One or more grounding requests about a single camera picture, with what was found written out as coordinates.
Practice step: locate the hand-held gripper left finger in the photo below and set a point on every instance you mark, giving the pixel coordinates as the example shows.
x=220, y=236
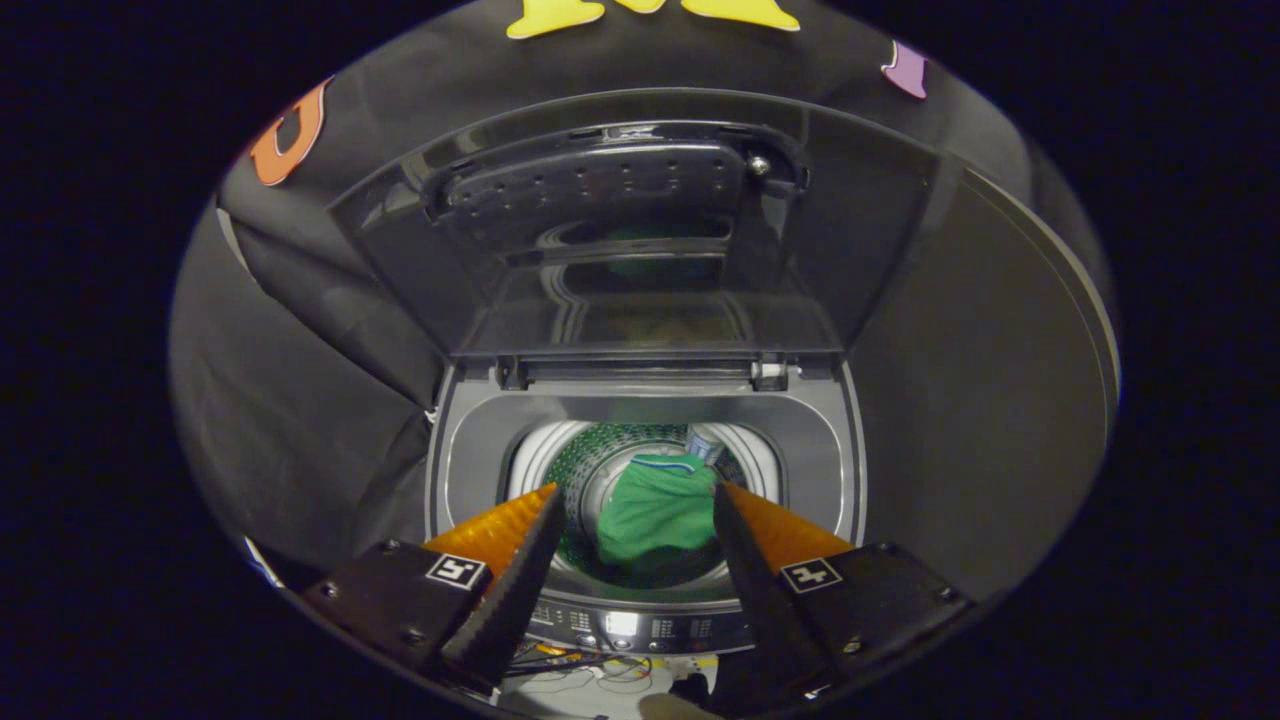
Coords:
x=515, y=590

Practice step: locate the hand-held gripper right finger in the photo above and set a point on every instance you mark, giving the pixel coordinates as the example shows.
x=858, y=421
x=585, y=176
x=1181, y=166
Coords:
x=760, y=600

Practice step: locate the green polo shirt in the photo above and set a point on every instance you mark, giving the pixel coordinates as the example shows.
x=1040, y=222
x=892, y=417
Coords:
x=655, y=510

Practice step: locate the beige cabinet with dark top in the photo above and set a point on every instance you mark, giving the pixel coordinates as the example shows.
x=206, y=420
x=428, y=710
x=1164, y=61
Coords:
x=980, y=380

